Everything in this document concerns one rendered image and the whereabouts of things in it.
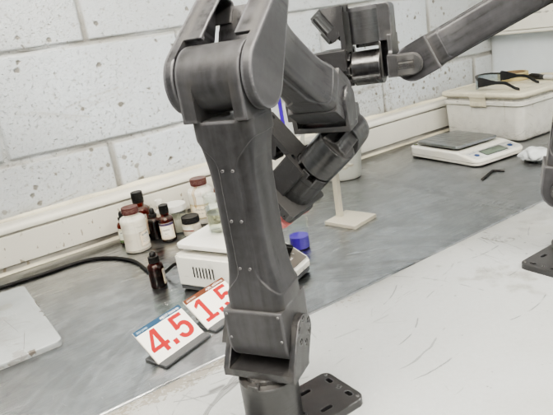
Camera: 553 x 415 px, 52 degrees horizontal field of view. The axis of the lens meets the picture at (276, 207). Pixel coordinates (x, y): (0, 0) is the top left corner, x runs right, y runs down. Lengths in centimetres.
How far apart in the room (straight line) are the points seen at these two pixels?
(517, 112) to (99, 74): 115
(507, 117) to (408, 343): 113
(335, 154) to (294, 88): 14
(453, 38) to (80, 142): 84
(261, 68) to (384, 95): 139
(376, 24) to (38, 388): 74
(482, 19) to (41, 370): 83
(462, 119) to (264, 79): 145
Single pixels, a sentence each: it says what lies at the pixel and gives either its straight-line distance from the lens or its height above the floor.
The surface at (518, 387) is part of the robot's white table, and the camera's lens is 72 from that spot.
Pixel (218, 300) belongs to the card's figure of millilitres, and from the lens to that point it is 91.
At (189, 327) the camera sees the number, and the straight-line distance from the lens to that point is 87.
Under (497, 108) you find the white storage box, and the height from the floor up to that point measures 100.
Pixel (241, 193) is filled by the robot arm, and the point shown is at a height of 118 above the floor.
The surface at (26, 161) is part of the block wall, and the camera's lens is 135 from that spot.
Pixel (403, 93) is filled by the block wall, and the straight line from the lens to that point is 193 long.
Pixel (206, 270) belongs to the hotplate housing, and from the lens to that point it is 97.
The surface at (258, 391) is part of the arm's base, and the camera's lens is 60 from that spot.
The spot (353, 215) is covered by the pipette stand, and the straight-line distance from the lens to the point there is 124.
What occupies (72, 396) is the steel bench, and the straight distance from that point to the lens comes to 83.
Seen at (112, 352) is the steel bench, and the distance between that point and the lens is 90.
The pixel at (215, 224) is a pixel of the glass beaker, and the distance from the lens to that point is 100.
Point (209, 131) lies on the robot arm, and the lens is 52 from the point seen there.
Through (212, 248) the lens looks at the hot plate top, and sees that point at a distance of 95.
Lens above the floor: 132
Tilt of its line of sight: 17 degrees down
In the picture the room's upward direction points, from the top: 9 degrees counter-clockwise
